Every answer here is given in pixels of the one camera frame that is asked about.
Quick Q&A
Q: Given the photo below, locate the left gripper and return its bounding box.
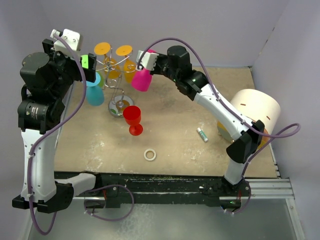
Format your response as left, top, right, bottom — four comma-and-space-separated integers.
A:
42, 39, 96, 100

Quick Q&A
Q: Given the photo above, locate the green plastic wine glass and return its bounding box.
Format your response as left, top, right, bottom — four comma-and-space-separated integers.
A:
81, 54, 103, 87

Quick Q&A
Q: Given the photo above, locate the orange wine glass front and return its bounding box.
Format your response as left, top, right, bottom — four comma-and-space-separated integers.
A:
94, 42, 121, 79

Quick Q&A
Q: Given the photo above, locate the orange wine glass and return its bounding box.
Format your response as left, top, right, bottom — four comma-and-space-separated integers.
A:
94, 42, 121, 79
115, 45, 136, 84

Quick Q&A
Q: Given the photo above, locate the pink plastic wine glass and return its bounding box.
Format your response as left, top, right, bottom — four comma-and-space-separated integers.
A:
131, 49, 156, 92

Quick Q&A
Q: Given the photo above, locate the blue plastic wine glass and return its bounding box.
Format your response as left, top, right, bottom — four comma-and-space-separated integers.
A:
85, 72, 105, 107

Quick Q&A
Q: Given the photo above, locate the red plastic wine glass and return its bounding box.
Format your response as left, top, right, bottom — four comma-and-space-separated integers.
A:
123, 105, 143, 136

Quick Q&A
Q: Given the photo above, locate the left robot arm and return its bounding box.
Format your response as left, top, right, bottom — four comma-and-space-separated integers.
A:
12, 39, 103, 214

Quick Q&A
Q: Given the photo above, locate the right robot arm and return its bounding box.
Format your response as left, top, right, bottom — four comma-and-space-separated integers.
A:
151, 45, 265, 196

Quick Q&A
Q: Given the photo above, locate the white green lip balm tube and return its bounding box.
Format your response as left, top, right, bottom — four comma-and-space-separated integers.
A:
196, 127, 209, 143

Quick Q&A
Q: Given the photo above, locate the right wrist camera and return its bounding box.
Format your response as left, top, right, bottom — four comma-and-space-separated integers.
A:
135, 50, 159, 72

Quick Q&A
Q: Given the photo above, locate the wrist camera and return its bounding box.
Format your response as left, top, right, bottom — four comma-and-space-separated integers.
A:
50, 28, 83, 58
135, 50, 159, 72

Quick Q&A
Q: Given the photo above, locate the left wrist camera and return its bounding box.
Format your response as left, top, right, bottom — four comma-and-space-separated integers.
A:
50, 28, 83, 58

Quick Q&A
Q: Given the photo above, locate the chrome wire wine glass rack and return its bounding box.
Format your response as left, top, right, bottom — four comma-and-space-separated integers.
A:
96, 49, 134, 118

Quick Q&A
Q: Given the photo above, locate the white tape ring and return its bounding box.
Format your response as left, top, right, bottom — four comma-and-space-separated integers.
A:
143, 148, 157, 161

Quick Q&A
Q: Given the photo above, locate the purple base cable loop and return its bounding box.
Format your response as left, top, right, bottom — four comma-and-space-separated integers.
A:
83, 184, 135, 222

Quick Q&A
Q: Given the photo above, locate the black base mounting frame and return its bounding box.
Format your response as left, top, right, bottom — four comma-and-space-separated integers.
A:
53, 171, 252, 209

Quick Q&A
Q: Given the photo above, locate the aluminium rail frame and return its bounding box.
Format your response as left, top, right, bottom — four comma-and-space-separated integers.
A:
24, 79, 306, 240

